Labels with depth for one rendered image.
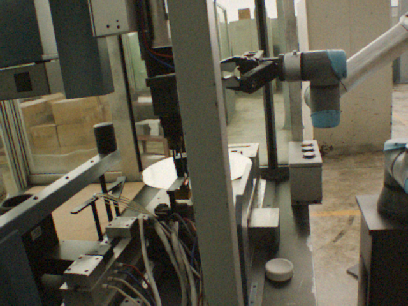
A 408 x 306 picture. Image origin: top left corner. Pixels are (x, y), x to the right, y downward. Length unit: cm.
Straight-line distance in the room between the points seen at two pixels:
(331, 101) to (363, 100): 331
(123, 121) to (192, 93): 128
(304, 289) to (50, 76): 82
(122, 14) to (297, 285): 72
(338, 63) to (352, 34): 323
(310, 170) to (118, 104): 86
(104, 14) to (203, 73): 52
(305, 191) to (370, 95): 308
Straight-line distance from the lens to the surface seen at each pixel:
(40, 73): 102
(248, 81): 88
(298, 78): 95
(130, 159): 168
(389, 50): 110
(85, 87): 89
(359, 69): 108
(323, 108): 94
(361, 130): 431
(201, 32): 36
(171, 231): 84
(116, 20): 84
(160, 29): 87
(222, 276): 44
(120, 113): 164
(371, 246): 120
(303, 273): 94
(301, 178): 125
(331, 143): 423
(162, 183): 101
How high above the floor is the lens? 129
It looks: 16 degrees down
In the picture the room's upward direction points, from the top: 7 degrees counter-clockwise
